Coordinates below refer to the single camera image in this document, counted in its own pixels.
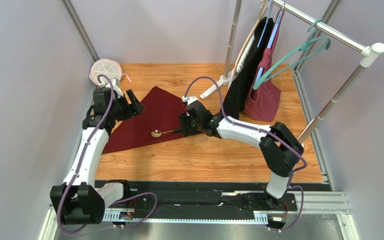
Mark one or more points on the aluminium frame rail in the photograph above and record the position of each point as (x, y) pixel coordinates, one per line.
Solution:
(324, 214)

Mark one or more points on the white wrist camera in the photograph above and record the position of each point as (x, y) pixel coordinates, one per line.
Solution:
(187, 100)
(115, 85)

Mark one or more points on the white hanging towel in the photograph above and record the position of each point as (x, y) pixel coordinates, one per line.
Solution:
(241, 58)

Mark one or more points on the round pink mesh laundry bag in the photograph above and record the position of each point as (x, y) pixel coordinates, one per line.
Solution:
(108, 67)

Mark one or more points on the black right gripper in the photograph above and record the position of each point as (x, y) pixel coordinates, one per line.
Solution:
(186, 123)

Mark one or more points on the dark red hanging garment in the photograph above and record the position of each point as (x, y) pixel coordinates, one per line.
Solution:
(263, 103)

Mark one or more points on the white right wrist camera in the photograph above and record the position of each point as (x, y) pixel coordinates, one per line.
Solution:
(187, 100)

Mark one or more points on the wooden hanger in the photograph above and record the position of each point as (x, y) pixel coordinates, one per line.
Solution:
(262, 10)

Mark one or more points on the silver clothes rack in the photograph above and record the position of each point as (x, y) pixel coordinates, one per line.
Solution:
(318, 40)

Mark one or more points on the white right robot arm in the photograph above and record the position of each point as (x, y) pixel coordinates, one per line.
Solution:
(279, 147)

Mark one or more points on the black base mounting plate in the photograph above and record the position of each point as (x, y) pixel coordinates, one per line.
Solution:
(213, 201)

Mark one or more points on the dark red cloth napkin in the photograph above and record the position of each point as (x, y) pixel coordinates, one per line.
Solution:
(162, 110)

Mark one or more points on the black hanging garment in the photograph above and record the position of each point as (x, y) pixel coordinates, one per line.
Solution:
(234, 101)

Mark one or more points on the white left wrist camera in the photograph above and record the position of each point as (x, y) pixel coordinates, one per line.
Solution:
(115, 85)

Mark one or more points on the gold spoon green handle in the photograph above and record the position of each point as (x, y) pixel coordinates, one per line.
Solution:
(157, 133)

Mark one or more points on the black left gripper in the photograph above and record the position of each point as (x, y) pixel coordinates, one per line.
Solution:
(136, 107)

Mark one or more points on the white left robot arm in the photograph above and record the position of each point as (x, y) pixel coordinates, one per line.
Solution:
(77, 201)

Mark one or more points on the blue plastic hanger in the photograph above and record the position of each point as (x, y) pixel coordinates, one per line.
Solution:
(268, 52)

